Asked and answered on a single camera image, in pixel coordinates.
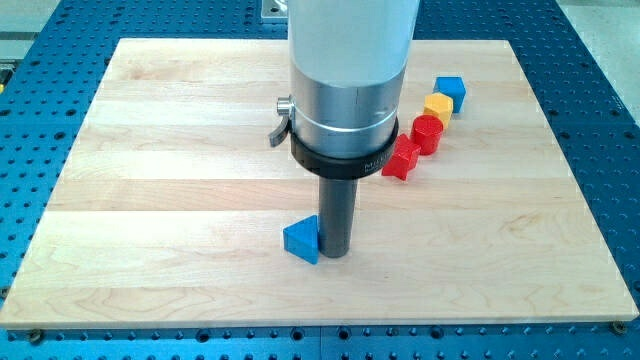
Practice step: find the blue triangle block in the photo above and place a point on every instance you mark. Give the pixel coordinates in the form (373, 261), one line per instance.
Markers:
(301, 239)

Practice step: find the blue perforated metal table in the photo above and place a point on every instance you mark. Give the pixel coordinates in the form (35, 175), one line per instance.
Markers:
(51, 91)

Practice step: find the yellow hexagon block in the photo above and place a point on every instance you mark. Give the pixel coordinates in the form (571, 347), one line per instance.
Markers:
(440, 106)

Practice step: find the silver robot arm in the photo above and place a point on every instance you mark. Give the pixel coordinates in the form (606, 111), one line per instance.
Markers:
(347, 63)

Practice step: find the wooden board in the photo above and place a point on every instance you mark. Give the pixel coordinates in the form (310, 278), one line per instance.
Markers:
(170, 208)

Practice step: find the red star block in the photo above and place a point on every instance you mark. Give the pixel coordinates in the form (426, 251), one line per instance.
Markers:
(404, 158)

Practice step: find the red cylinder block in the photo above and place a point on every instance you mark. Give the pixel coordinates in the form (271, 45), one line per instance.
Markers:
(426, 132)

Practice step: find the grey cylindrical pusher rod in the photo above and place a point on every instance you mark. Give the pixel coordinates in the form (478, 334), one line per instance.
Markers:
(336, 212)

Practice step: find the metal mounting plate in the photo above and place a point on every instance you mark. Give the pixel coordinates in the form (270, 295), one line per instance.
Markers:
(274, 11)

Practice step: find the blue cube block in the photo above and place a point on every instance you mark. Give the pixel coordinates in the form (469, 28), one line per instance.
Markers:
(454, 87)

